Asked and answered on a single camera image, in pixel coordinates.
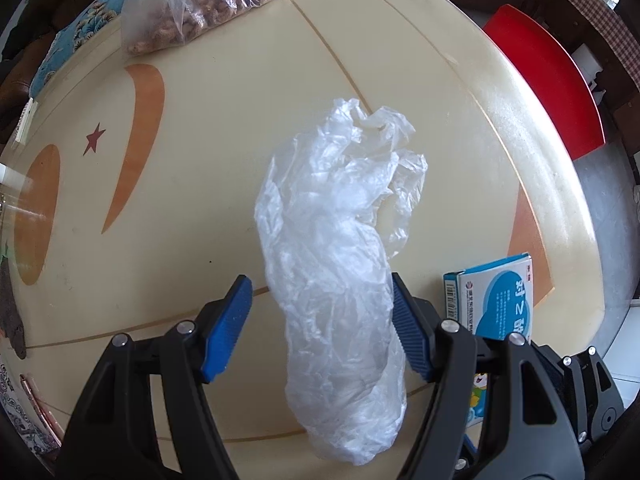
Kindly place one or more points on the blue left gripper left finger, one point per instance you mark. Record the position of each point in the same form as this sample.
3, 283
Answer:
222, 322

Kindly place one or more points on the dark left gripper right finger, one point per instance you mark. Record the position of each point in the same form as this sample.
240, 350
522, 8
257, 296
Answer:
414, 322

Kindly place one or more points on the blue white medicine box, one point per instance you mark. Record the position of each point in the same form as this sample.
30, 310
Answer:
494, 299

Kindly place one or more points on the clear plastic bag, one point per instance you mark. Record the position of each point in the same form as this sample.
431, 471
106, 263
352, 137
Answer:
334, 208

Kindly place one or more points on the beige patterned coffee table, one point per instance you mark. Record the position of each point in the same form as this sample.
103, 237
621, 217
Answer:
145, 174

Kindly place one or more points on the smartphone with red case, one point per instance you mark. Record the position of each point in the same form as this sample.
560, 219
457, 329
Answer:
42, 411

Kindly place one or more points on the dark grey rag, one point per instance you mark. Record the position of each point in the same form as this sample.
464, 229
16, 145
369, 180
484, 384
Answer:
10, 320

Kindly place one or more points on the black white patterned cloth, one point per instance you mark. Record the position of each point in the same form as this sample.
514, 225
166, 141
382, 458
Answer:
24, 421

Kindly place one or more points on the red plastic chair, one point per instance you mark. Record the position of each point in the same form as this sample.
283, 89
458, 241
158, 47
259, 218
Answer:
552, 75

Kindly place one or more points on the white remote control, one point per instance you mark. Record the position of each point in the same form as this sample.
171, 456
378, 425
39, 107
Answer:
27, 115

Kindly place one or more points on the red checked cloth cabinet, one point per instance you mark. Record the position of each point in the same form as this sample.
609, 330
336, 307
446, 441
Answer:
600, 28

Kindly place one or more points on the blue floral sofa cover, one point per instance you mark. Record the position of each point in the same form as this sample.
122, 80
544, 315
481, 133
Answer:
88, 22

